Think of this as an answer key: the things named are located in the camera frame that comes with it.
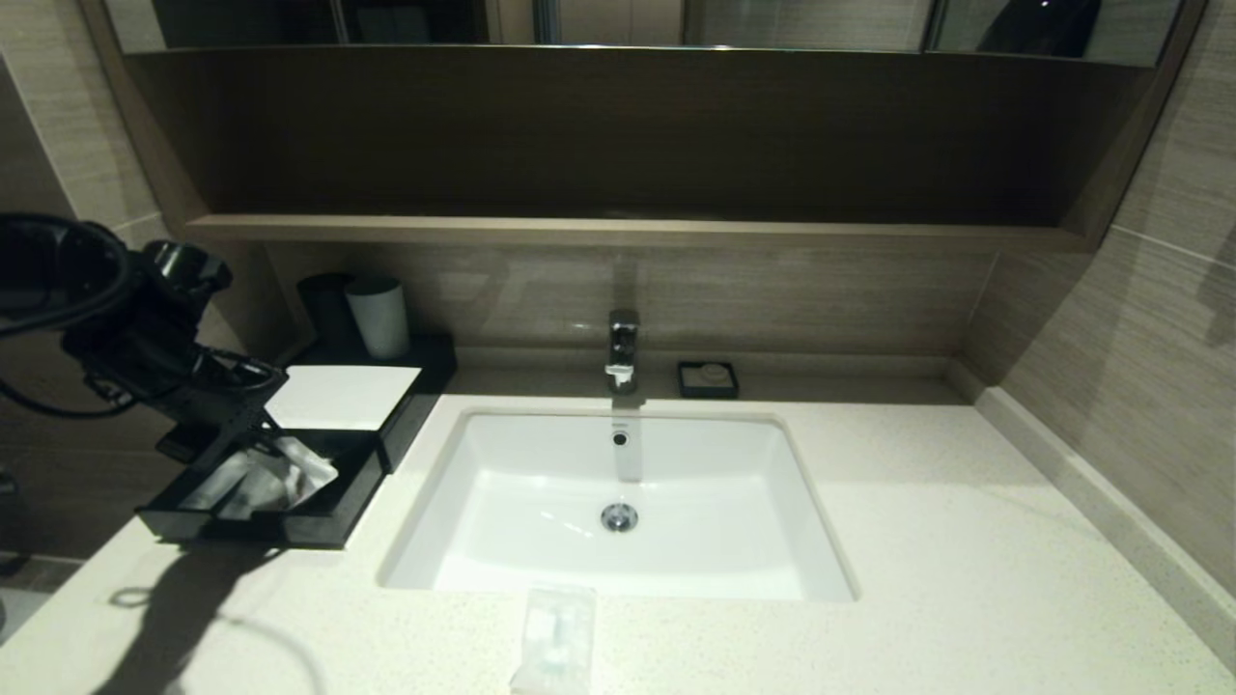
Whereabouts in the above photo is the grey plastic cup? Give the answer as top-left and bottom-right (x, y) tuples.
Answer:
(345, 277), (410, 360)

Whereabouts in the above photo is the black soap dish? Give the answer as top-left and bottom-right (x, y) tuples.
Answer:
(677, 361), (740, 401)

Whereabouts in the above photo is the chrome faucet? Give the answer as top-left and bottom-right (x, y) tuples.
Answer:
(605, 310), (641, 395)

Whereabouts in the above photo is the clear packet with cotton swabs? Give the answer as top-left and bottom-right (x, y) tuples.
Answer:
(509, 584), (598, 695)

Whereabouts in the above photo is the black cup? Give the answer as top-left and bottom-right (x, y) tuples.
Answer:
(296, 273), (354, 347)

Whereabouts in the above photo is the brown wooden shelf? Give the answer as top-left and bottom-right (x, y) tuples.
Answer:
(183, 214), (1087, 254)

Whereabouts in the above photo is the frosted packet with green print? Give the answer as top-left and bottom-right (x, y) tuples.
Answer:
(179, 452), (247, 513)

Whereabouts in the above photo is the white sink basin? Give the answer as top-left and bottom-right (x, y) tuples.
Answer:
(377, 410), (858, 601)

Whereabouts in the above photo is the clear packet with white disc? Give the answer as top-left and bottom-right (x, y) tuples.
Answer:
(217, 436), (341, 519)

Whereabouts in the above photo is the black pull-out drawer tray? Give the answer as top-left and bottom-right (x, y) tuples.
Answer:
(135, 430), (389, 549)

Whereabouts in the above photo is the black amenity drawer box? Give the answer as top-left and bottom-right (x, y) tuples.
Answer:
(280, 333), (460, 476)

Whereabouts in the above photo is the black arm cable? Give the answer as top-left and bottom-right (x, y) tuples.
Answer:
(0, 214), (136, 421)

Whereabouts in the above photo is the wall mirror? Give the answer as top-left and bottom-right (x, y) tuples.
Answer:
(101, 0), (1184, 69)

